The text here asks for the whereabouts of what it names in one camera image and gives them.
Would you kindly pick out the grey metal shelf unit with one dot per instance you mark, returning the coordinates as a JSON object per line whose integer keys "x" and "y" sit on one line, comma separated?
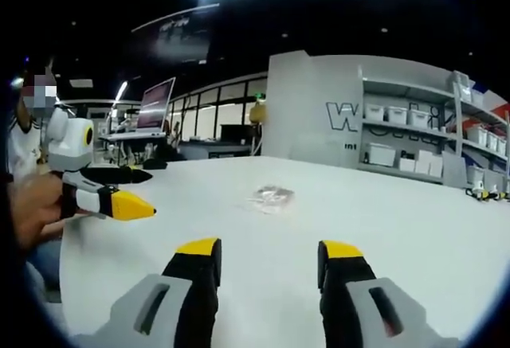
{"x": 450, "y": 97}

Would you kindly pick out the black low counter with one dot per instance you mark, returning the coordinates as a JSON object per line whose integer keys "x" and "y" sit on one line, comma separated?
{"x": 217, "y": 149}

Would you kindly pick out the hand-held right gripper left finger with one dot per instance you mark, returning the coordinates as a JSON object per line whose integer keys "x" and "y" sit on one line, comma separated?
{"x": 187, "y": 304}

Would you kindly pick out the grey work table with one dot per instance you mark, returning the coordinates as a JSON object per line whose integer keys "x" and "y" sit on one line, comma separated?
{"x": 131, "y": 136}

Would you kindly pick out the large standing display screen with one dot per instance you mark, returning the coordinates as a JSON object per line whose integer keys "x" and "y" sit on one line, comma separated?
{"x": 155, "y": 105}

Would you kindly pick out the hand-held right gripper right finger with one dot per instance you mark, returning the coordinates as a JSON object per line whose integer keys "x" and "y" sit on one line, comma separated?
{"x": 358, "y": 308}

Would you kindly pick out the hanging ceiling screen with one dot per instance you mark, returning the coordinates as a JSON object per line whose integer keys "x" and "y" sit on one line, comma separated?
{"x": 179, "y": 33}

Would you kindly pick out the clear resealable bag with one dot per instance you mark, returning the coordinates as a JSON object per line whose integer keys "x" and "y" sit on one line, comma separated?
{"x": 273, "y": 197}

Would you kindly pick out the person's white shirt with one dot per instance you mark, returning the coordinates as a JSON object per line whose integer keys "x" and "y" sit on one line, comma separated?
{"x": 24, "y": 149}

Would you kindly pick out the person's left hand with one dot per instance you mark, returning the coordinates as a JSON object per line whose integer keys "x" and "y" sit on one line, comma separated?
{"x": 38, "y": 208}

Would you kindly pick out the grey lettered partition panel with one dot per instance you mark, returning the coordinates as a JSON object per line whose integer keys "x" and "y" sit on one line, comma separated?
{"x": 303, "y": 113}

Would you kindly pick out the row of white storage boxes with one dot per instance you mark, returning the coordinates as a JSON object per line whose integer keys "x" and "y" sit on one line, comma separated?
{"x": 414, "y": 119}

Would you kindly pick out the person's leg in jeans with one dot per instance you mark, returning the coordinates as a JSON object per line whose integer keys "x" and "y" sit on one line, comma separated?
{"x": 45, "y": 262}

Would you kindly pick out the yellow black grippers on table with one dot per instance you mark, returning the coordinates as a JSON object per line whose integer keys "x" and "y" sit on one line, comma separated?
{"x": 488, "y": 194}

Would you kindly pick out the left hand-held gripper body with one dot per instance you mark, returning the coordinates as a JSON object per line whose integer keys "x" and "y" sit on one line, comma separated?
{"x": 67, "y": 145}

